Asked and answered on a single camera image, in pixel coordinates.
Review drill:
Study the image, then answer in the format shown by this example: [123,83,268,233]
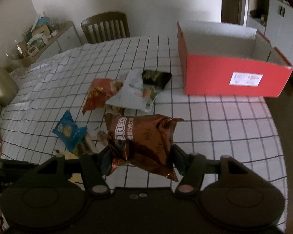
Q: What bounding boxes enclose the yellow snack packet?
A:
[53,150,83,187]

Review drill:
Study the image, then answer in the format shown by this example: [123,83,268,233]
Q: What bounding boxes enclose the small clear pastry packet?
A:
[79,131,108,154]

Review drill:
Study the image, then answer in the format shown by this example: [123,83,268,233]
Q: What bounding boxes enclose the blue cookie packet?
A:
[52,110,88,153]

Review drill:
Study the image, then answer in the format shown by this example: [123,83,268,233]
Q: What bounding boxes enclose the brown Oreo snack bag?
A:
[105,113,184,181]

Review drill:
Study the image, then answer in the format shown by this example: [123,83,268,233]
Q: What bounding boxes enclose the red orange snack bag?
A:
[82,78,124,115]

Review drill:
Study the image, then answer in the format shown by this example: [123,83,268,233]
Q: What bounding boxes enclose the white green snack bag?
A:
[107,69,162,113]

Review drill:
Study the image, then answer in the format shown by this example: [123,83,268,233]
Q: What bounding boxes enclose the black snack packet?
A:
[142,70,172,90]

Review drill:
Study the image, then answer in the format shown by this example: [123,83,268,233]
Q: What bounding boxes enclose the checkered white tablecloth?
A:
[0,35,288,232]

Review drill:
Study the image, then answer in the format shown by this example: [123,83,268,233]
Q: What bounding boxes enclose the gold thermos jug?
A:
[0,66,19,107]

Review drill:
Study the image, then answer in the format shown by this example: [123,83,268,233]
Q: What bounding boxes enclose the red cardboard box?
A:
[177,21,293,98]

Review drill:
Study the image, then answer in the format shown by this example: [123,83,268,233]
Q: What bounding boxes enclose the small white clock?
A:
[27,45,39,57]

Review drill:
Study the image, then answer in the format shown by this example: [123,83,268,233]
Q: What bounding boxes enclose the white side cabinet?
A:
[18,21,81,68]

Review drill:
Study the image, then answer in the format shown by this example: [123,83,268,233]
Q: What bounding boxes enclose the tissue box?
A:
[27,33,48,49]

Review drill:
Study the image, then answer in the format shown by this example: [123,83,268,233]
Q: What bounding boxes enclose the dark wooden chair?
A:
[81,12,130,44]

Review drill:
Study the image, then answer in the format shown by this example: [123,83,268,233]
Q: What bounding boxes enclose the dark entrance door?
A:
[221,0,246,25]

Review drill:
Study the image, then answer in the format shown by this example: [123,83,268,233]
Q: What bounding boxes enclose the white wall cabinet unit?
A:
[247,0,293,65]

